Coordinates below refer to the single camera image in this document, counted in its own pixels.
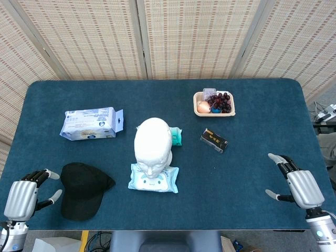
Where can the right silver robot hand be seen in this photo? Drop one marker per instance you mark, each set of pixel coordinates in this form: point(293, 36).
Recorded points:
point(305, 187)

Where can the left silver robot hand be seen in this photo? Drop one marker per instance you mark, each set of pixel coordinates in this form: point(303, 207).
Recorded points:
point(19, 197)

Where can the black baseball cap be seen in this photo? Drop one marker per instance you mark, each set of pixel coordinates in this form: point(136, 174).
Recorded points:
point(81, 189)

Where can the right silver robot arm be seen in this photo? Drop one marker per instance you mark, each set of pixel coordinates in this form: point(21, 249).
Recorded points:
point(321, 231)

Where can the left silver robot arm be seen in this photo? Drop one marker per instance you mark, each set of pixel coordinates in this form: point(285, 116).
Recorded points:
point(10, 239)

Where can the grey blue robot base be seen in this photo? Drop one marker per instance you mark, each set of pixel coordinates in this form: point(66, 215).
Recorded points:
point(165, 241)

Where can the white foam mannequin head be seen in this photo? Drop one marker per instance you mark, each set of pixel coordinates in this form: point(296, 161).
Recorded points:
point(152, 141)

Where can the grey fabric bundle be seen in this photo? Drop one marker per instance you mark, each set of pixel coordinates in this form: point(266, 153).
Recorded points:
point(329, 152)

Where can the white power strip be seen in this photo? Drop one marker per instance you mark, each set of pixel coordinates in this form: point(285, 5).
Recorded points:
point(326, 113)

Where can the cardboard box on floor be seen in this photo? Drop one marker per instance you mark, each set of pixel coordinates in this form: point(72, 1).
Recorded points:
point(226, 245)

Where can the large blue white tissue pack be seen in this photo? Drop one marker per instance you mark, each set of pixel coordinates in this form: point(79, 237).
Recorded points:
point(86, 123)

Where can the black box with gold print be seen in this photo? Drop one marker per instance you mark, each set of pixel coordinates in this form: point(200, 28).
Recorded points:
point(214, 140)

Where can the small blue toy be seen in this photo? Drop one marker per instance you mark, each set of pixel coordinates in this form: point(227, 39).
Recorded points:
point(216, 110)

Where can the bamboo folding screen panel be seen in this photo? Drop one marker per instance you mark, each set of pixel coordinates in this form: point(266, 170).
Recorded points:
point(296, 39)
point(86, 39)
point(15, 78)
point(194, 39)

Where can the purple grape bunch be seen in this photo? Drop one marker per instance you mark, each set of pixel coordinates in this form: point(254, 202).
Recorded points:
point(223, 102)

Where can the pale orange onion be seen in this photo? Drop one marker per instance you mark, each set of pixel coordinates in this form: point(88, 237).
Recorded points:
point(203, 107)

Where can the clear plastic small container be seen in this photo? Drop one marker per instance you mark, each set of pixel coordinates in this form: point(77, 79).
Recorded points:
point(209, 92)

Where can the beige food tray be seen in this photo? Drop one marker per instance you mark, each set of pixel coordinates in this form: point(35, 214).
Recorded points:
point(195, 105)

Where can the light blue cartoon wipes pack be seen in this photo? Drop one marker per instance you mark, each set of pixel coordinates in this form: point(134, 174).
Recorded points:
point(168, 181)

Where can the small green wipes pack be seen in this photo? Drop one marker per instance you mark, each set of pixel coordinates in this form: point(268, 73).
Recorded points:
point(176, 136)

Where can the black equipment frame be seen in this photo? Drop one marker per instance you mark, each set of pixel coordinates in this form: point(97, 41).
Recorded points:
point(325, 131)

